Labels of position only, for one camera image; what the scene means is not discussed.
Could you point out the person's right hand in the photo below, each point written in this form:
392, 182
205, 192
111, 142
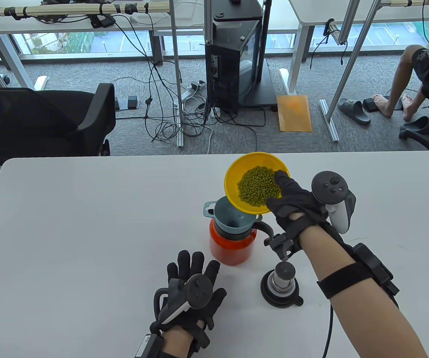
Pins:
293, 203

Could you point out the person's left hand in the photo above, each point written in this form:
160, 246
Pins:
190, 261

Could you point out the pile of green mung beans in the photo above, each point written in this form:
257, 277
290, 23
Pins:
255, 186

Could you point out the red hot water kettle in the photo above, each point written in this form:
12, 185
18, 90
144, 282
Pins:
231, 250

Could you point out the grey-blue plastic funnel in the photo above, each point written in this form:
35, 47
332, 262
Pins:
225, 214

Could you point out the yellow plastic bowl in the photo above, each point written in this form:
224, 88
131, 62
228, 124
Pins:
237, 171

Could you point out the black kettle lid steel filter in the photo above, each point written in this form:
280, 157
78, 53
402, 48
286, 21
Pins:
281, 283

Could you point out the person's right forearm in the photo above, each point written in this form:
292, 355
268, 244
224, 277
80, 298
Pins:
371, 320

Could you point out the person's left forearm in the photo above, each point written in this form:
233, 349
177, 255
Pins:
177, 341

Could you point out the black and white hand controller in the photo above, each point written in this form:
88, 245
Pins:
330, 186
199, 291

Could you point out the orange paper envelope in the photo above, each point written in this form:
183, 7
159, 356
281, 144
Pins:
294, 113

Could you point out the black wrist sensor box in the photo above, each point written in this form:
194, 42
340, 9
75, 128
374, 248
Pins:
148, 346

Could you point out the black slipper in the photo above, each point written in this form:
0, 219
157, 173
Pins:
354, 111
421, 126

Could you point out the black rolling stand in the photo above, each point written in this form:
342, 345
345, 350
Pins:
263, 93

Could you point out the black foot pedal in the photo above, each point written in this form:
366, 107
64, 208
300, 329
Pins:
369, 103

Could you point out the black computer tower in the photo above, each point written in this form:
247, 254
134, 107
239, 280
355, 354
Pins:
222, 74

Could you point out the white power strip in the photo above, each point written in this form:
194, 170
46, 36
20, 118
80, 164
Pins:
189, 91

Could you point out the grey foot pedal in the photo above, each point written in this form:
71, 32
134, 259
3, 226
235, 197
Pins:
127, 102

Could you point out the black mesh office chair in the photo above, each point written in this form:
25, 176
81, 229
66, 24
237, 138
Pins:
31, 119

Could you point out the black power adapter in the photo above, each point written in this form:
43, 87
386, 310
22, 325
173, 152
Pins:
100, 21

